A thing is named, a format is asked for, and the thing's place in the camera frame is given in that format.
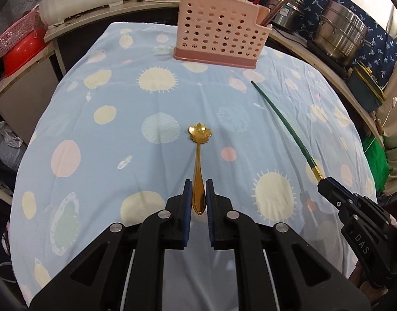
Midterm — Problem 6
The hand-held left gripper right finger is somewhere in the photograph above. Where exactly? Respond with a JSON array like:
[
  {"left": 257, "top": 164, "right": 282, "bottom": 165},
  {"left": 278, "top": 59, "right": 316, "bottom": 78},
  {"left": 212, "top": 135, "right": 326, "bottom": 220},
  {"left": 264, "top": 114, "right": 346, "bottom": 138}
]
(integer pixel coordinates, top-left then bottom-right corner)
[{"left": 205, "top": 179, "right": 370, "bottom": 311}]

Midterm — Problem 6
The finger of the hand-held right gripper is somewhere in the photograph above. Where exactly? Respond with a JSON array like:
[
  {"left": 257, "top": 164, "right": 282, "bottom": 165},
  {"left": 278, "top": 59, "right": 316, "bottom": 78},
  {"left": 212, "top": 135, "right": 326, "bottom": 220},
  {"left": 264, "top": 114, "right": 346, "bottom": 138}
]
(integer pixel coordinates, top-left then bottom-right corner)
[{"left": 317, "top": 176, "right": 359, "bottom": 216}]

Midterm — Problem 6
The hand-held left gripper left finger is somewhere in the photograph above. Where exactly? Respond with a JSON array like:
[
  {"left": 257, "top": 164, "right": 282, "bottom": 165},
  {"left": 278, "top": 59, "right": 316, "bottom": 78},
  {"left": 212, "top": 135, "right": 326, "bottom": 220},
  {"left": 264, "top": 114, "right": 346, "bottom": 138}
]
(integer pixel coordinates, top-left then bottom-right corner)
[{"left": 29, "top": 179, "right": 194, "bottom": 311}]

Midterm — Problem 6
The green chopstick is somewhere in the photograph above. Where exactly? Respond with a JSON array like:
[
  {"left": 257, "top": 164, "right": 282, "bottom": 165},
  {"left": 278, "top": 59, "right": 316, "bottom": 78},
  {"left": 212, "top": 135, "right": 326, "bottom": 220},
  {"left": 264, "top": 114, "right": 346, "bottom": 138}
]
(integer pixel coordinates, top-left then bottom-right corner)
[{"left": 251, "top": 80, "right": 325, "bottom": 182}]

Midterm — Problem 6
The gold flower spoon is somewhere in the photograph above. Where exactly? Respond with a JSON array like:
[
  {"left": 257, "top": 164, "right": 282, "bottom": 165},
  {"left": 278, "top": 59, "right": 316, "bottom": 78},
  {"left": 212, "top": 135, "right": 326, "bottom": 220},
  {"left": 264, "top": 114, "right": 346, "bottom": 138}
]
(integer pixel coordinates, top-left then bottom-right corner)
[{"left": 187, "top": 122, "right": 212, "bottom": 215}]

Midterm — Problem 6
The pink perforated utensil basket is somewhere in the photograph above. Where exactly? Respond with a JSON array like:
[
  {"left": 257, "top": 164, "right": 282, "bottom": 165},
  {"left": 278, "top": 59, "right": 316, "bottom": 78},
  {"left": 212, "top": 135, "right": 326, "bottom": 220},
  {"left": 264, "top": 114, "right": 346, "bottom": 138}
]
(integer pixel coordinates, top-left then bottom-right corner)
[{"left": 173, "top": 0, "right": 272, "bottom": 69}]

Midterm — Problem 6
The dark red chopstick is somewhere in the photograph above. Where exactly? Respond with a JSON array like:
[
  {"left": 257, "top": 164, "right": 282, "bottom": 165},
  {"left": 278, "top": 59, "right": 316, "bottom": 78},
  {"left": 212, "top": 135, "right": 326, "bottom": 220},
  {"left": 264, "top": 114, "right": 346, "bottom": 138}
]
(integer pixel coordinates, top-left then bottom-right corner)
[{"left": 260, "top": 2, "right": 285, "bottom": 27}]

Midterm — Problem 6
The brown chopstick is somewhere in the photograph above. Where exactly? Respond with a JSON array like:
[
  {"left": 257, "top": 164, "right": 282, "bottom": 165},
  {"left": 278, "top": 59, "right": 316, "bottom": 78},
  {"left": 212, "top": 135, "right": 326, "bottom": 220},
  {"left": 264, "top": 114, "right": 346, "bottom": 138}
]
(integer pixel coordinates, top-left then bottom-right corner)
[{"left": 261, "top": 0, "right": 293, "bottom": 26}]

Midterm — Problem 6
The green cloth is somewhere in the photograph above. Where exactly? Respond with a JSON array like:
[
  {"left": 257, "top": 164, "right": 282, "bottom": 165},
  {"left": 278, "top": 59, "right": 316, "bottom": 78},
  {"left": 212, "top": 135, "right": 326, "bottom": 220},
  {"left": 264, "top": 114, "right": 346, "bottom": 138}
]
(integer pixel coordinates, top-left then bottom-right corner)
[{"left": 362, "top": 134, "right": 390, "bottom": 198}]

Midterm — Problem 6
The beige garment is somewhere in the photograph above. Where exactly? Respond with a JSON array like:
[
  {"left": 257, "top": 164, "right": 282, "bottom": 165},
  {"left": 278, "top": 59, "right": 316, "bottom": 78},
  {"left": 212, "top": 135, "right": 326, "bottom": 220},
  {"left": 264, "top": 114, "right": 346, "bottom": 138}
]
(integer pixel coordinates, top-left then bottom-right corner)
[{"left": 375, "top": 6, "right": 397, "bottom": 195}]

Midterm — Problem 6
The dark teal lidded container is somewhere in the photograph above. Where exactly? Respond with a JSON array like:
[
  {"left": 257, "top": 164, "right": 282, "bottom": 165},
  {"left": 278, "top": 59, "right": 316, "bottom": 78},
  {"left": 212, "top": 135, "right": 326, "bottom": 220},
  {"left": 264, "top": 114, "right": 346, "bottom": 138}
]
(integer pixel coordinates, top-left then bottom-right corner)
[{"left": 349, "top": 63, "right": 388, "bottom": 112}]

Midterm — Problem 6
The blue dotted tablecloth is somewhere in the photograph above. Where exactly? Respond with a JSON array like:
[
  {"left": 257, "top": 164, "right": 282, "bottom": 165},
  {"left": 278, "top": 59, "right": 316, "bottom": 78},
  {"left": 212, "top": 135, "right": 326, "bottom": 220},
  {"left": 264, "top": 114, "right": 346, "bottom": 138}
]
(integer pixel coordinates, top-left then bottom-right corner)
[{"left": 11, "top": 22, "right": 378, "bottom": 311}]

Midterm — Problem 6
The large steel pot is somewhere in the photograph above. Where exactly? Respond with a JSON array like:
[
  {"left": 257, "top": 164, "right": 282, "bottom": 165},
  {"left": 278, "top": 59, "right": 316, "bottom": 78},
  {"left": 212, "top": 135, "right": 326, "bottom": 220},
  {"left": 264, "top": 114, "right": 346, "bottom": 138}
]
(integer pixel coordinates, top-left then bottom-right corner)
[{"left": 310, "top": 1, "right": 374, "bottom": 67}]

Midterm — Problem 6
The stainless rice cooker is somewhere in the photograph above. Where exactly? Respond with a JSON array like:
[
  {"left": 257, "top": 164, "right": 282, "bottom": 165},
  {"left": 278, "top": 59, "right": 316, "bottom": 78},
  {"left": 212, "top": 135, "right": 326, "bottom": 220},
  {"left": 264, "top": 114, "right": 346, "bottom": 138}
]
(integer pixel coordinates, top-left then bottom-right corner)
[{"left": 266, "top": 0, "right": 307, "bottom": 31}]

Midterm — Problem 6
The grey plastic bag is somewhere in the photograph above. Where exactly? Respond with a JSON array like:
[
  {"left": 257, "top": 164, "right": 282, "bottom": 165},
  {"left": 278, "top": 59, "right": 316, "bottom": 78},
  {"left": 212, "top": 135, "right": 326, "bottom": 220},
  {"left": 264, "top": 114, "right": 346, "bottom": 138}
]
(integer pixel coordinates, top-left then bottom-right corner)
[{"left": 0, "top": 121, "right": 27, "bottom": 172}]

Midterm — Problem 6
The red plastic basin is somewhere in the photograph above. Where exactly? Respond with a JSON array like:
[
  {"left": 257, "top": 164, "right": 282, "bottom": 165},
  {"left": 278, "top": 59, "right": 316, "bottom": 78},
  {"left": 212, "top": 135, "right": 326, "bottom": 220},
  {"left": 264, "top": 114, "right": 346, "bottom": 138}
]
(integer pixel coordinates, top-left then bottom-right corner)
[{"left": 3, "top": 27, "right": 47, "bottom": 78}]

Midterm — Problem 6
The small pink mesh basket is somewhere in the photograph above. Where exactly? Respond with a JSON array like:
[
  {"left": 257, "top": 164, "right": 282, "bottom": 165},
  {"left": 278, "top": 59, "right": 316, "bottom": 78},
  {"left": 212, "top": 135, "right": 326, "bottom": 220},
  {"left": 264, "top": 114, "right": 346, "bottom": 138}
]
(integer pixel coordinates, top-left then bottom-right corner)
[{"left": 0, "top": 8, "right": 40, "bottom": 58}]

